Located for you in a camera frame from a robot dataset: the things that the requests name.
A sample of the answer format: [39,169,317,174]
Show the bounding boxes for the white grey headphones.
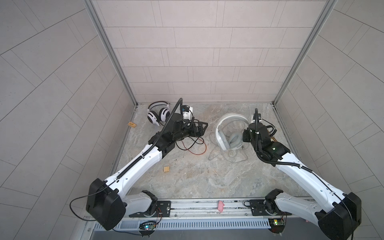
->
[215,112,251,151]

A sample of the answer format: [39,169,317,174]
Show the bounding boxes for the right controller board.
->
[268,218,286,234]

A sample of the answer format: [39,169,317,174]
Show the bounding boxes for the left controller board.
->
[139,221,157,237]

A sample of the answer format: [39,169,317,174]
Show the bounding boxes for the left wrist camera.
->
[181,105,194,120]

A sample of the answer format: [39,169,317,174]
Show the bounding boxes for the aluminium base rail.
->
[80,196,331,221]

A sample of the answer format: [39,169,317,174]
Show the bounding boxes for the black white headphones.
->
[147,101,171,126]

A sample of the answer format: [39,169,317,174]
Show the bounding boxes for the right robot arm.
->
[243,122,362,240]

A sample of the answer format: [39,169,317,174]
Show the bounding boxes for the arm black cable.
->
[69,97,184,223]
[254,108,355,240]

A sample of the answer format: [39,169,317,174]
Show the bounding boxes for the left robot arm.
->
[86,114,208,231]

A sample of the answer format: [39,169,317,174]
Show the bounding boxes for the pink clip on rail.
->
[217,201,225,213]

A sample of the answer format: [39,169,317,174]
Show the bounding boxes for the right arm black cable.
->
[254,108,355,240]

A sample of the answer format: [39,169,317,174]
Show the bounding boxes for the controller board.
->
[139,221,157,237]
[268,218,286,234]

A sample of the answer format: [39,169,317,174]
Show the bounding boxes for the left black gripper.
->
[170,121,208,143]

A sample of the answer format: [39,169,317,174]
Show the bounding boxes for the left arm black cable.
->
[69,97,184,223]

